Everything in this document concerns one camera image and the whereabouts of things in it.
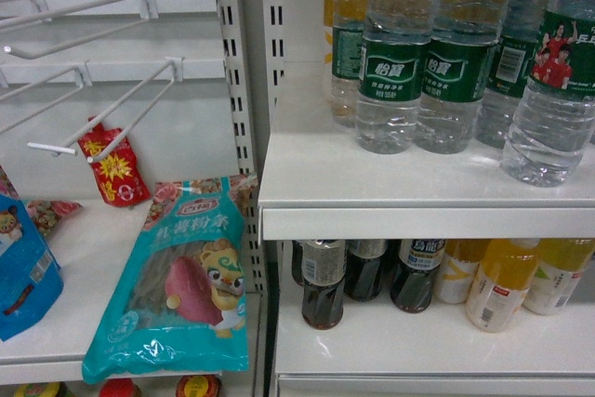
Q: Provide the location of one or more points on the white bottom right shelf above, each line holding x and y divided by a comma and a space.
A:
376, 348

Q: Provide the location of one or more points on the yellow drink bottle left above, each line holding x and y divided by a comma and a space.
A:
458, 268

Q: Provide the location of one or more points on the yellow drink bottle right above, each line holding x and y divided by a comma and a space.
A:
561, 264

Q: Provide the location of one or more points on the blue snack bag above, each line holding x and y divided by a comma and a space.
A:
30, 275

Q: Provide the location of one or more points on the white slotted upright post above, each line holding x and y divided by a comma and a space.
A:
231, 20

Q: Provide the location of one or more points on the white left product shelf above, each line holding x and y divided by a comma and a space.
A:
92, 247

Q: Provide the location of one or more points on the yellow drink bottle front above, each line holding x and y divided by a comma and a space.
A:
502, 282

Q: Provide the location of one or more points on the water bottle team label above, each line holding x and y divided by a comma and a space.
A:
554, 120

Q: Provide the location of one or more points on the dark oolong tea bottle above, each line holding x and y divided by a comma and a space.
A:
416, 270

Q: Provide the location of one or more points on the dark tea bottle middle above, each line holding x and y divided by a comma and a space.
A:
364, 268

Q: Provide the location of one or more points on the white water shelf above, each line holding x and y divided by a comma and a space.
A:
319, 184

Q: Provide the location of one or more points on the white peg hook upper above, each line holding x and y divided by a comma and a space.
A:
32, 29

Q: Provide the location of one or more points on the yellow red lid jar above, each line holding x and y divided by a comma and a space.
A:
198, 386

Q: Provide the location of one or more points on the floral candy bag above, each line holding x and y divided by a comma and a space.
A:
47, 214

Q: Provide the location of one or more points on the teal noodle bag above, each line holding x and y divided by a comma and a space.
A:
179, 304

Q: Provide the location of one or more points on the red sauce pouch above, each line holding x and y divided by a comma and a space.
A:
119, 181

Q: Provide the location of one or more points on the yellow drink bottle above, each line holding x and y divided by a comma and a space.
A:
458, 268
502, 282
561, 264

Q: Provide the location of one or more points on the water bottle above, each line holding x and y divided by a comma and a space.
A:
396, 41
512, 61
348, 28
464, 34

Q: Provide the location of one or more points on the water bottle back left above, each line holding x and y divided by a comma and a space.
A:
348, 28

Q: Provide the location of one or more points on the dark tea bottle front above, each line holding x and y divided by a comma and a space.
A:
323, 270

